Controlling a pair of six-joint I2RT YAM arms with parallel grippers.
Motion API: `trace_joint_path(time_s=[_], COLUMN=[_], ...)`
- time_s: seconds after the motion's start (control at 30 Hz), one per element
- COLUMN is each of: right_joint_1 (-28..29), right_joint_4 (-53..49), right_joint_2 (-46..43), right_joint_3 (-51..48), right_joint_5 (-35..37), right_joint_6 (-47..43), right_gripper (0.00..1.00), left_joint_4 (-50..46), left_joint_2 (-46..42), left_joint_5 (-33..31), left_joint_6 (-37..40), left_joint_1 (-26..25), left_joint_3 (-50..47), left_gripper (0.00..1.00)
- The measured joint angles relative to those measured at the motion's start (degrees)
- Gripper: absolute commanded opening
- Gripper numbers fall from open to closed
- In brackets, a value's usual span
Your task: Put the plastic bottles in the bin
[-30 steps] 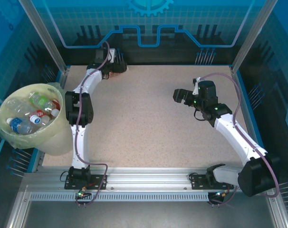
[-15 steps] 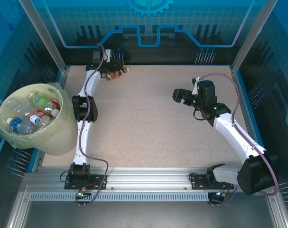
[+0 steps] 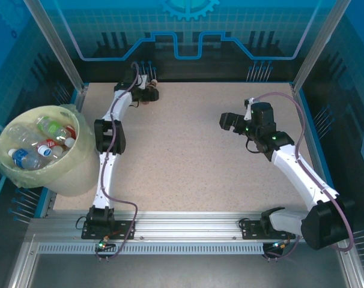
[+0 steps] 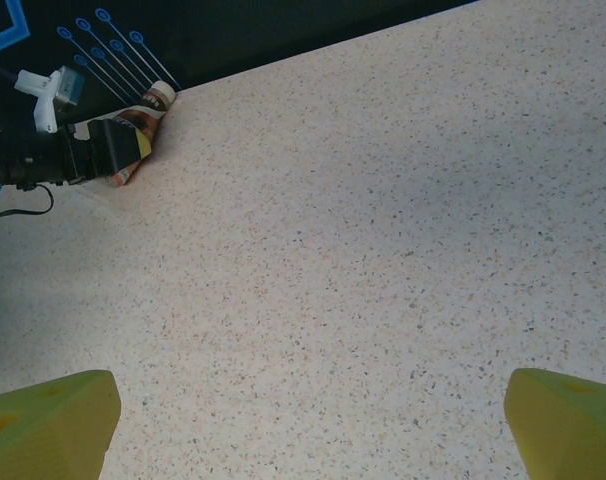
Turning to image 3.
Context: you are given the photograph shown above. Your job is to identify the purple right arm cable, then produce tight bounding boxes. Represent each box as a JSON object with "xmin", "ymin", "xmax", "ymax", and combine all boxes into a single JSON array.
[{"xmin": 252, "ymin": 92, "xmax": 356, "ymax": 262}]

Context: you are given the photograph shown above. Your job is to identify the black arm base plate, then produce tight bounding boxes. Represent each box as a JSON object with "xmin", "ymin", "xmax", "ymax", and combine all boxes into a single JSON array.
[
  {"xmin": 239, "ymin": 218, "xmax": 297, "ymax": 240},
  {"xmin": 81, "ymin": 220, "xmax": 137, "ymax": 241}
]

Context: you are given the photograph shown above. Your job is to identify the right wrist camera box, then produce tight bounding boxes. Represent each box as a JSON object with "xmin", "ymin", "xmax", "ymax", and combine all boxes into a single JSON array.
[{"xmin": 243, "ymin": 97, "xmax": 256, "ymax": 121}]

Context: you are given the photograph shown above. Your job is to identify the green label clear bottle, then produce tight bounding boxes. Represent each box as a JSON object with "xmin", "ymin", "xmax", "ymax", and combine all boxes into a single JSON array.
[{"xmin": 36, "ymin": 115, "xmax": 77, "ymax": 148}]

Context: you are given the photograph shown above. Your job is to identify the crushed brown plastic bottle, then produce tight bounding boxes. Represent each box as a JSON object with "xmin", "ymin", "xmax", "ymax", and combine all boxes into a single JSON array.
[{"xmin": 141, "ymin": 78, "xmax": 159, "ymax": 106}]

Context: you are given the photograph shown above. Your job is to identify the aluminium mounting rail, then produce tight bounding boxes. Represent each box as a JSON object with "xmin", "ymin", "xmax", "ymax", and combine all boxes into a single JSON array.
[{"xmin": 25, "ymin": 211, "xmax": 351, "ymax": 244}]

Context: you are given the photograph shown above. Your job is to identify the slotted grey cable duct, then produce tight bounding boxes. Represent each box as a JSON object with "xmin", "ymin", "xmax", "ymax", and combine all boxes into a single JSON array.
[{"xmin": 36, "ymin": 242, "xmax": 265, "ymax": 256}]

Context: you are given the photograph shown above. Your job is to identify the aluminium side rail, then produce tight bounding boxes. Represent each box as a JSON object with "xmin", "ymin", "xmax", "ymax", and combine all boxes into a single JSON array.
[
  {"xmin": 70, "ymin": 83, "xmax": 89, "ymax": 108},
  {"xmin": 290, "ymin": 83, "xmax": 335, "ymax": 199}
]

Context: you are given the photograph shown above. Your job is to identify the pale round waste bin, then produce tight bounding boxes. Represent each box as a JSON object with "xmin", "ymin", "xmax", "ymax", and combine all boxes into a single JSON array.
[{"xmin": 0, "ymin": 104, "xmax": 100, "ymax": 197}]

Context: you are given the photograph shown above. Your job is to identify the aluminium frame post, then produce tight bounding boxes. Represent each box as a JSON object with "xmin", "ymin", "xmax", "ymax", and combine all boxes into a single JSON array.
[
  {"xmin": 23, "ymin": 0, "xmax": 87, "ymax": 92},
  {"xmin": 291, "ymin": 0, "xmax": 353, "ymax": 92}
]

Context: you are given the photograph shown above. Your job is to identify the slim clear bottle blue cap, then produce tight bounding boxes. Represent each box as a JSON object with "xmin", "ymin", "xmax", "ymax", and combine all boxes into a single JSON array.
[{"xmin": 37, "ymin": 145, "xmax": 62, "ymax": 159}]

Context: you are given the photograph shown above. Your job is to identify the blue label water bottle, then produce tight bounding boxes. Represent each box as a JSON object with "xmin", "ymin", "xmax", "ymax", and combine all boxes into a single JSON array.
[{"xmin": 7, "ymin": 148, "xmax": 49, "ymax": 171}]

